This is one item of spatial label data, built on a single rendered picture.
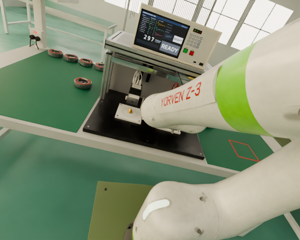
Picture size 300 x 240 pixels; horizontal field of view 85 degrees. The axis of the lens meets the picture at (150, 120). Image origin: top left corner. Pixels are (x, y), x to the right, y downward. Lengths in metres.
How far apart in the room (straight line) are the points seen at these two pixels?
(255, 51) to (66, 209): 1.42
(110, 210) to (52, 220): 0.85
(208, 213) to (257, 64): 0.33
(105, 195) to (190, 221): 0.34
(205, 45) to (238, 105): 0.83
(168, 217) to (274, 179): 0.21
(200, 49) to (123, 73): 0.51
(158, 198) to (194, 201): 0.08
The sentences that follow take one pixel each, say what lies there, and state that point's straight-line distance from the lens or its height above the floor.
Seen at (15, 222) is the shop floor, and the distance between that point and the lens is 1.48.
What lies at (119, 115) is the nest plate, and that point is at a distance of 0.94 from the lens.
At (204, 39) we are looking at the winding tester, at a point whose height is 1.26.
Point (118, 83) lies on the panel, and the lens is 1.19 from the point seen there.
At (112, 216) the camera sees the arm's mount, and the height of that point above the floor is 0.75.
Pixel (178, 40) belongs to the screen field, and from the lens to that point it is 0.98.
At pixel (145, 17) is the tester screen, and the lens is 0.97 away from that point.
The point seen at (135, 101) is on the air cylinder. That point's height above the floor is 0.80.
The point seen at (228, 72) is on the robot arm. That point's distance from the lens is 0.22.
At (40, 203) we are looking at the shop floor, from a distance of 1.51.
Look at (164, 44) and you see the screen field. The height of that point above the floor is 1.18.
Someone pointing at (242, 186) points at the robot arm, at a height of 1.07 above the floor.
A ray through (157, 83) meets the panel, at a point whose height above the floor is 0.91.
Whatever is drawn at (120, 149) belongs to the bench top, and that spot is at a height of 0.73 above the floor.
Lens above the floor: 1.32
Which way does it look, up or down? 33 degrees down
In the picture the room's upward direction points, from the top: 20 degrees clockwise
